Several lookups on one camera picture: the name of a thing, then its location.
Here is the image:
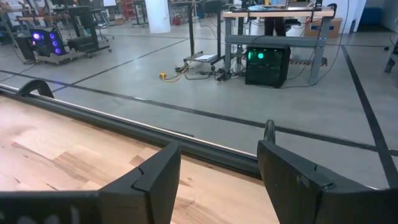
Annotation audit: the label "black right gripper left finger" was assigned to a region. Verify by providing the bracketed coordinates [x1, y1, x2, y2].
[0, 141, 182, 224]

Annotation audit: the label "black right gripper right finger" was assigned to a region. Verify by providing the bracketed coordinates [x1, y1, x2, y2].
[256, 139, 398, 224]

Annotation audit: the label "black computer tower green lights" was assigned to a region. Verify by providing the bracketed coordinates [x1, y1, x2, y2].
[244, 43, 292, 89]

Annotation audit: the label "black rolling pole stand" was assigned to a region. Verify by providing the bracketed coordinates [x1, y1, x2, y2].
[182, 0, 227, 72]

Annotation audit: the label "cardboard box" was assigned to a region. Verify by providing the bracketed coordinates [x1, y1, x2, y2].
[303, 17, 343, 39]

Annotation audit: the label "person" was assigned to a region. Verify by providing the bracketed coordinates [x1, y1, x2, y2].
[264, 16, 287, 37]

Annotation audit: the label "white building pillar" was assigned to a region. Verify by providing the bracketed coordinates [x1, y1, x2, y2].
[144, 0, 172, 35]

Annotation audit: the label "black computer tower purple lights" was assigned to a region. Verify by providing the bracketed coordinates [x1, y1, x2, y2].
[16, 27, 68, 62]

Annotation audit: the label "black metal table frame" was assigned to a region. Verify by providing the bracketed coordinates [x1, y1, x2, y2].
[0, 83, 262, 180]

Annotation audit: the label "black arched cable clip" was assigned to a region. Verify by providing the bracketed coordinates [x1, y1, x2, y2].
[16, 78, 55, 99]
[263, 119, 277, 145]

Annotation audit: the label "black floor cable bundle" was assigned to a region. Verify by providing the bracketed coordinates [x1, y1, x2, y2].
[185, 66, 247, 83]

